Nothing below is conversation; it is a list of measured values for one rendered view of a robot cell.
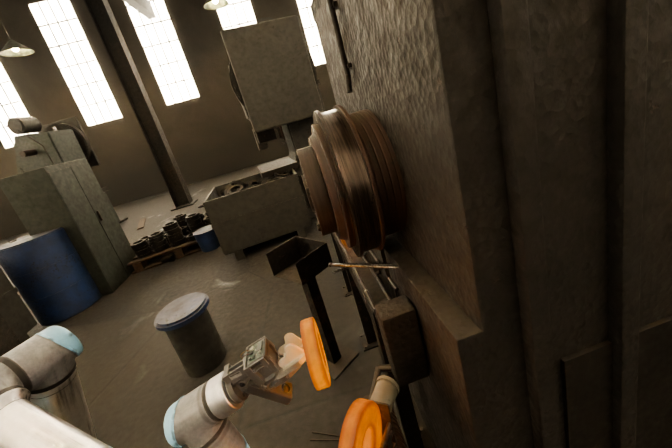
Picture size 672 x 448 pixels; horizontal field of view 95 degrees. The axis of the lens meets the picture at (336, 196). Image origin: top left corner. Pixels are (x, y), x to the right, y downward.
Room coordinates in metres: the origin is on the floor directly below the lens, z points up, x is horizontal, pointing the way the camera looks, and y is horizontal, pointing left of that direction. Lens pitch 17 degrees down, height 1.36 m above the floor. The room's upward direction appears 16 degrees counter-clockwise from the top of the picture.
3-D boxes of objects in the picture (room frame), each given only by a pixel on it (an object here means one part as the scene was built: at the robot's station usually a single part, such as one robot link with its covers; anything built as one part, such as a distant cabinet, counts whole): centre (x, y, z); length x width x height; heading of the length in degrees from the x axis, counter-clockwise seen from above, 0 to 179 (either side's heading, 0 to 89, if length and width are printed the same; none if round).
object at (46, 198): (3.57, 2.97, 0.75); 0.70 x 0.48 x 1.50; 6
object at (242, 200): (3.62, 0.91, 0.39); 1.03 x 0.83 x 0.79; 100
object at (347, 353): (1.44, 0.27, 0.36); 0.26 x 0.20 x 0.72; 41
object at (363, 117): (0.96, -0.12, 1.11); 0.47 x 0.10 x 0.47; 6
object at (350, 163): (0.95, -0.04, 1.11); 0.47 x 0.06 x 0.47; 6
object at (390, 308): (0.72, -0.07, 0.68); 0.11 x 0.08 x 0.24; 96
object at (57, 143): (7.03, 5.52, 1.36); 1.37 x 1.17 x 2.71; 86
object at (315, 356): (0.60, 0.15, 0.82); 0.16 x 0.03 x 0.16; 6
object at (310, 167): (0.94, 0.06, 1.11); 0.28 x 0.06 x 0.28; 6
